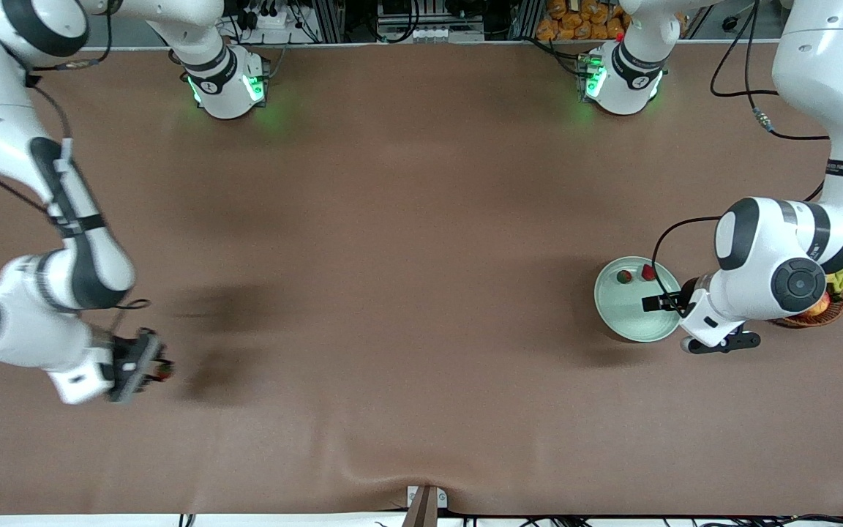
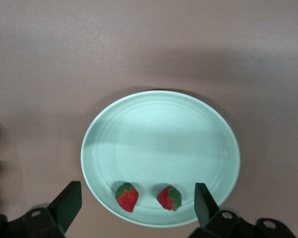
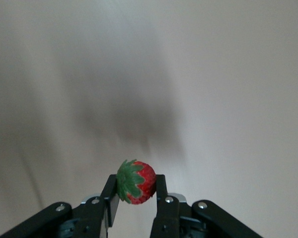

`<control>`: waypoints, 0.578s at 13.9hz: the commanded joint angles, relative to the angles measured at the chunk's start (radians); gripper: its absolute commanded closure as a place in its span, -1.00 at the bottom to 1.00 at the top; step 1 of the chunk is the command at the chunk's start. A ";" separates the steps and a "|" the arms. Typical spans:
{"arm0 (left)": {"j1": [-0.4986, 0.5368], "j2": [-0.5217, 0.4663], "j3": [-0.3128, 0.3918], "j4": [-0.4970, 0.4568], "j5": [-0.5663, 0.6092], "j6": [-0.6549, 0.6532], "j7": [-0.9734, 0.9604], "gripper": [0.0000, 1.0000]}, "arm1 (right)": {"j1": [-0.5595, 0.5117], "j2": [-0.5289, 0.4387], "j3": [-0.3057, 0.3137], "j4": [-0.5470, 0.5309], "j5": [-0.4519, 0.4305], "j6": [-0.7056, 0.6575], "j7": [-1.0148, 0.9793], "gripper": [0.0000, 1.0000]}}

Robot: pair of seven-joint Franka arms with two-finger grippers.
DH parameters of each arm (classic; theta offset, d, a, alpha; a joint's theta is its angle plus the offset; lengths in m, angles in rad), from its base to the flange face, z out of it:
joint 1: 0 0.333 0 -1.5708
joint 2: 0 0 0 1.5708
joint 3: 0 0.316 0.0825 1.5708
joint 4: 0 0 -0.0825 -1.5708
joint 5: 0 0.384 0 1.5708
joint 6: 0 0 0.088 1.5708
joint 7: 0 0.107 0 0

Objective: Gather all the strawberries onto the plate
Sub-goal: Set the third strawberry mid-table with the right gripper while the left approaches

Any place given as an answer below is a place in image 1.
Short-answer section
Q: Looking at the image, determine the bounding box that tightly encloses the bag of orange buns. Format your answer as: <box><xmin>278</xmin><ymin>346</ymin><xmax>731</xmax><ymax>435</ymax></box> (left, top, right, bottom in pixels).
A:
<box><xmin>536</xmin><ymin>0</ymin><xmax>627</xmax><ymax>41</ymax></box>

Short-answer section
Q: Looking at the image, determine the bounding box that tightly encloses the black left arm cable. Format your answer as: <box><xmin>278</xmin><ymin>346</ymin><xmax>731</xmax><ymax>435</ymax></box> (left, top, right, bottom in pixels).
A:
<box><xmin>651</xmin><ymin>0</ymin><xmax>843</xmax><ymax>297</ymax></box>

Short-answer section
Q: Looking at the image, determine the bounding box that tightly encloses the white connector block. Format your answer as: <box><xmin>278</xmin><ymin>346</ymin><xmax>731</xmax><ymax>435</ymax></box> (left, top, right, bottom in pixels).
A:
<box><xmin>376</xmin><ymin>26</ymin><xmax>486</xmax><ymax>43</ymax></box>

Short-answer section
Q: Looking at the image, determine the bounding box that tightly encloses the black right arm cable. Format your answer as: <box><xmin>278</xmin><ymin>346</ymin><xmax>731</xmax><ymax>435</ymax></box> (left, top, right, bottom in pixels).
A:
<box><xmin>0</xmin><ymin>0</ymin><xmax>153</xmax><ymax>337</ymax></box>

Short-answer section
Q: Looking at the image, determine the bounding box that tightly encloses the pale green round plate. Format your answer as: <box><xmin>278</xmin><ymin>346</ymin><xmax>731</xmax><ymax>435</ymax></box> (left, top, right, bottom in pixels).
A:
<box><xmin>594</xmin><ymin>256</ymin><xmax>685</xmax><ymax>343</ymax></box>

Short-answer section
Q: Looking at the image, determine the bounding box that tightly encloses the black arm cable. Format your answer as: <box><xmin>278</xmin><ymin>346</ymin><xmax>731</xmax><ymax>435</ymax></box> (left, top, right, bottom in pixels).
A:
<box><xmin>651</xmin><ymin>0</ymin><xmax>843</xmax><ymax>297</ymax></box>
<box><xmin>0</xmin><ymin>0</ymin><xmax>153</xmax><ymax>337</ymax></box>

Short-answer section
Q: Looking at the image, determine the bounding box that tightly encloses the brown wicker basket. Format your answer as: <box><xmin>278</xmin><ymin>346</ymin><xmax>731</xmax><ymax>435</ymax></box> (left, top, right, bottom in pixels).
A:
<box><xmin>769</xmin><ymin>267</ymin><xmax>843</xmax><ymax>328</ymax></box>

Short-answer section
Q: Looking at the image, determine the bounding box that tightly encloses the brown camera mount post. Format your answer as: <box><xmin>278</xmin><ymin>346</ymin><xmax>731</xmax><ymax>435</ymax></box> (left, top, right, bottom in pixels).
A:
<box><xmin>401</xmin><ymin>487</ymin><xmax>439</xmax><ymax>527</ymax></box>

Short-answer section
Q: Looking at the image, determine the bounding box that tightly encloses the white power strip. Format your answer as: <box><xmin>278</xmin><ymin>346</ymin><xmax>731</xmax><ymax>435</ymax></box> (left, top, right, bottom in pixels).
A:
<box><xmin>235</xmin><ymin>0</ymin><xmax>291</xmax><ymax>30</ymax></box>

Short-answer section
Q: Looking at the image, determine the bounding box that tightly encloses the grey metal bracket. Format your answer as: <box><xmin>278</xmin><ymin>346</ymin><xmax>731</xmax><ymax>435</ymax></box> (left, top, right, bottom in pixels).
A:
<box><xmin>407</xmin><ymin>485</ymin><xmax>449</xmax><ymax>509</ymax></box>

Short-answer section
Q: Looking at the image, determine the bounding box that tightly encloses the brown table mat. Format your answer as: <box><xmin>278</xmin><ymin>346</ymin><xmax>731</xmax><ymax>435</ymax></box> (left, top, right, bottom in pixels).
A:
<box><xmin>0</xmin><ymin>42</ymin><xmax>843</xmax><ymax>517</ymax></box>

